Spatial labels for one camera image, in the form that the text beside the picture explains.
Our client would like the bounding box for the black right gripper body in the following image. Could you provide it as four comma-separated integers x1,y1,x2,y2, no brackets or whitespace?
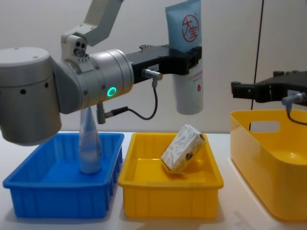
270,79,307,107

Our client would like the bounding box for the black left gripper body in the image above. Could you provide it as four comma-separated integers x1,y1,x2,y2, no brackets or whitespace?
125,47,174,85

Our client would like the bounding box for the pale blue cosmetic tube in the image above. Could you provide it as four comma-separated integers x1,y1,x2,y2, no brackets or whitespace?
165,0,204,115

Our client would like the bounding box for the yellow plastic basket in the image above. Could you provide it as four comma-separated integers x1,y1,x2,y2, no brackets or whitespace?
229,109,307,221

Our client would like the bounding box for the white patterned packet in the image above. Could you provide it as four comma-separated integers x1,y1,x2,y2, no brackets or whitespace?
160,124,207,178

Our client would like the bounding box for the clear cone-shaped bottle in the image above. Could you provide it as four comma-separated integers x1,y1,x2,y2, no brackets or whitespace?
78,106,103,175

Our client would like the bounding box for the yellow plastic tray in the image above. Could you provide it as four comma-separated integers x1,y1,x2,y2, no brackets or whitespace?
118,132,225,219

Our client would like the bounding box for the blue plastic tray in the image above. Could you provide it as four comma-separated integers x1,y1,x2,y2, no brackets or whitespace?
2,131,126,219

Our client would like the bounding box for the right gripper dark cable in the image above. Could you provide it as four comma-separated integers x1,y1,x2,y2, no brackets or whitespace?
281,92,307,126

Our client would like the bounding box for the gripper dark cable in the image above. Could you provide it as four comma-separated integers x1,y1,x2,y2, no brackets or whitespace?
95,68,164,124
281,92,307,126

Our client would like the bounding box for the left gripper dark cable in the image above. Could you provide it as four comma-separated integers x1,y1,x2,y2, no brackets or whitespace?
95,68,164,124

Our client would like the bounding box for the thin black hanging cable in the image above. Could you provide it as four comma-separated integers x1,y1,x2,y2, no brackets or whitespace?
248,0,265,132

